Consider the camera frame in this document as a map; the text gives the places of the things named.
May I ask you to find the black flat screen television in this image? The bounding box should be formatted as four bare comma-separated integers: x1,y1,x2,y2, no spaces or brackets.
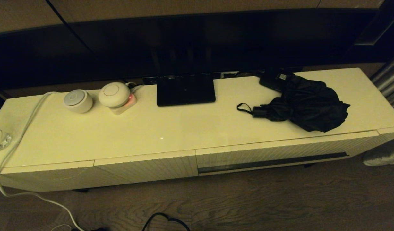
0,7,390,90

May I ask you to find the silver pleated curtain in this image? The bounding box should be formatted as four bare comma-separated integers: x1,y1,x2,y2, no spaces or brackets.
370,53,394,116

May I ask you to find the white speaker with grey top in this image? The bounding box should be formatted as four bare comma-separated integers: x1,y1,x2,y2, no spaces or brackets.
63,89,93,113

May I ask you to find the small black set-top box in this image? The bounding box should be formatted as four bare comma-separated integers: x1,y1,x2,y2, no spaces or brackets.
259,71,295,93

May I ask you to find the white power strip red light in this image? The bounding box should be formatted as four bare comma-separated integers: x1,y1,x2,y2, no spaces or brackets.
110,93,137,115

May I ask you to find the black television base plate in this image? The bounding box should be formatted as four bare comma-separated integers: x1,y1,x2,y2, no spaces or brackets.
156,74,216,107

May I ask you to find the black cable on floor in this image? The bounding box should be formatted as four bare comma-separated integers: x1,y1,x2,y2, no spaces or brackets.
142,212,191,231

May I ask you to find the black umbrella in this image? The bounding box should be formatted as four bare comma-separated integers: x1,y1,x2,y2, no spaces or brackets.
237,74,350,133

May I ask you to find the thick white power cable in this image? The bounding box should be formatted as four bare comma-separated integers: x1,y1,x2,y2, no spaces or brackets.
0,91,85,231

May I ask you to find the white round dome device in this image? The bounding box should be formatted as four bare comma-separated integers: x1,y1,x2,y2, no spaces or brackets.
98,82,131,108

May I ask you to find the white TV cabinet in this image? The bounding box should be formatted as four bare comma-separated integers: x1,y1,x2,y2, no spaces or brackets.
0,67,394,192

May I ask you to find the white cabinet drawer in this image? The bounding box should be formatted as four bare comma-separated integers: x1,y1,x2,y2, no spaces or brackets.
196,130,380,176

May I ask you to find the thin black wall cable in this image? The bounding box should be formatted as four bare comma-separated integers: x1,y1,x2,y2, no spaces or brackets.
46,0,128,82

